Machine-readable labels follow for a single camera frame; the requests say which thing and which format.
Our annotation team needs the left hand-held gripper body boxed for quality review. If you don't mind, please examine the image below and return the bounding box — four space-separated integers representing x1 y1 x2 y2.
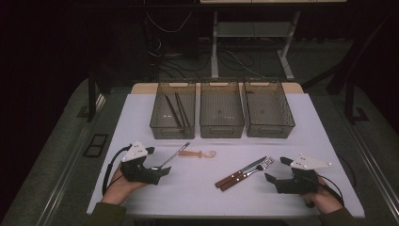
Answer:
120 140 163 186

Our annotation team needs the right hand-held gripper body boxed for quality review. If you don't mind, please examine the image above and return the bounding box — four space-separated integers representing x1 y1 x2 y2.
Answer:
275 153 333 196

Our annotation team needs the translucent grey plastic bin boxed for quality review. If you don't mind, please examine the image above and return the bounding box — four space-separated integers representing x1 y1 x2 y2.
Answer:
199 78 246 139
243 77 296 139
149 82 197 140

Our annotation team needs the wooden-handled spoon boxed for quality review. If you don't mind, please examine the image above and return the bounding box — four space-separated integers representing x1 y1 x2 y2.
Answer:
178 150 217 159

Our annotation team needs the wooden-handled steel fork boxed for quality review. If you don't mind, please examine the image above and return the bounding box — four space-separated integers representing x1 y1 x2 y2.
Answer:
219 156 276 192

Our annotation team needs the wooden-handled steel knife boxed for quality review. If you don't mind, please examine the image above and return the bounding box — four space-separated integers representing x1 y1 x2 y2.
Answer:
214 155 268 189

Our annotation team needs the person's left hand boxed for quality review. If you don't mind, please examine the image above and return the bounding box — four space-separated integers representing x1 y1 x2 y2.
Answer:
101 166 149 205

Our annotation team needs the person's right hand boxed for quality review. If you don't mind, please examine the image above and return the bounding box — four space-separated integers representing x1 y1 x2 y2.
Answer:
300 177 344 215

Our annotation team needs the wooden table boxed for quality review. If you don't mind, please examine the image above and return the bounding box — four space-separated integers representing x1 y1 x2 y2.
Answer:
130 82 305 95

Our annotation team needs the black metal stand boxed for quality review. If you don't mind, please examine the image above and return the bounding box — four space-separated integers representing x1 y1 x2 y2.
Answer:
76 70 98 123
343 74 371 124

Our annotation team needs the white metal desk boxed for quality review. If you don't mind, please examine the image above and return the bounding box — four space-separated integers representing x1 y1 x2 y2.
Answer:
199 0 348 82

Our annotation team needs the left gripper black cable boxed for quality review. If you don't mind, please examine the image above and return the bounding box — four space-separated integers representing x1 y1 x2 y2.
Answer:
102 143 133 196

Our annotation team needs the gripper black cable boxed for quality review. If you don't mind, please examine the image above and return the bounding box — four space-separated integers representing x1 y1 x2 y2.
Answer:
102 143 133 196
316 173 346 208

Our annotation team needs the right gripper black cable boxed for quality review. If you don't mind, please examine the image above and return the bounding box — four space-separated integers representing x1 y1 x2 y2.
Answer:
316 173 346 208

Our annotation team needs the black floor socket frame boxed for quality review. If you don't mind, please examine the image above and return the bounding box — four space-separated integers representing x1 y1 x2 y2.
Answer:
82 133 109 158

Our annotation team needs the metal floor rail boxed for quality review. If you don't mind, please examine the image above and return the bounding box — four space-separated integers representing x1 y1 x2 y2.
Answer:
39 93 107 226
342 121 399 215

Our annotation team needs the tangle of black floor cables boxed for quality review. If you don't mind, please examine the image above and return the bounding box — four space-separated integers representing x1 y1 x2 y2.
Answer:
150 34 271 81

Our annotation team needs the white hanging cable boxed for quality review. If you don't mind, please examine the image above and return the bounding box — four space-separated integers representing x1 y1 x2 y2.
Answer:
145 10 194 34

